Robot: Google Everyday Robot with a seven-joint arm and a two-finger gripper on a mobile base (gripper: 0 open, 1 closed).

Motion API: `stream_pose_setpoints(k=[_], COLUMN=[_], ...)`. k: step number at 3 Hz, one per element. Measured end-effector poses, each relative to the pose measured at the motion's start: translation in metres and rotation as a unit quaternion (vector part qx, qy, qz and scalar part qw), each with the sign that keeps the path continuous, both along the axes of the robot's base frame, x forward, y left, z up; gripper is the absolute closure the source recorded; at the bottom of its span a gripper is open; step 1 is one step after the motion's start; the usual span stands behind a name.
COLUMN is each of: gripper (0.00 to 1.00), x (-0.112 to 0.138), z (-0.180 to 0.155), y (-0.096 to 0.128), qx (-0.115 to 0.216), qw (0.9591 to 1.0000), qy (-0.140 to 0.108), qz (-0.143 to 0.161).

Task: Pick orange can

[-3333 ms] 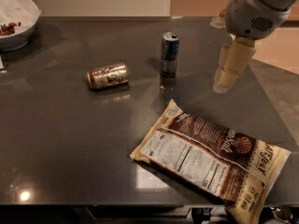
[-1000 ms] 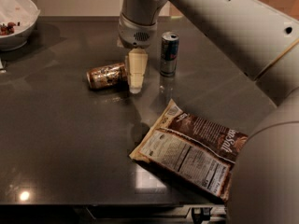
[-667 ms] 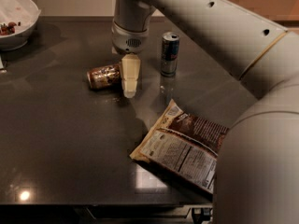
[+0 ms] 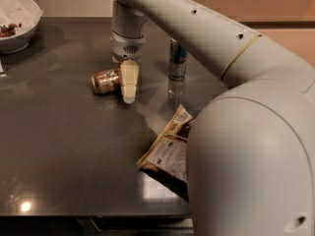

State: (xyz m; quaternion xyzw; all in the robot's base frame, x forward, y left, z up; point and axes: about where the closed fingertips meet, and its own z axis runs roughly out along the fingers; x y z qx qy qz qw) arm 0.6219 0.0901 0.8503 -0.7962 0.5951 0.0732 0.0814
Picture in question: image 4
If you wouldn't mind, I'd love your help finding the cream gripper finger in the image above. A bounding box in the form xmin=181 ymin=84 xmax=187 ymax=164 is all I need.
xmin=119 ymin=60 xmax=139 ymax=104

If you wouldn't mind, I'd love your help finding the orange soda can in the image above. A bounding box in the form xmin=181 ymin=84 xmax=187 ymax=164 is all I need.
xmin=92 ymin=69 xmax=120 ymax=95

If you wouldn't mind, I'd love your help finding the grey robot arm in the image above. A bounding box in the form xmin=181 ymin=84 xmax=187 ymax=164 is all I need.
xmin=117 ymin=0 xmax=315 ymax=236

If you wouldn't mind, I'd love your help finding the blue silver energy drink can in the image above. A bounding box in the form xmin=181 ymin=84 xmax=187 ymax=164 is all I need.
xmin=168 ymin=38 xmax=188 ymax=81

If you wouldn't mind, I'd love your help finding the brown cream chip bag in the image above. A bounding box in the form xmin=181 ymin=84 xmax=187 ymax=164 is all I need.
xmin=137 ymin=105 xmax=195 ymax=202

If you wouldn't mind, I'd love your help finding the white bowl with snacks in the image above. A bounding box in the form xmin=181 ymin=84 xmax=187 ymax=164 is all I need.
xmin=0 ymin=0 xmax=43 ymax=54

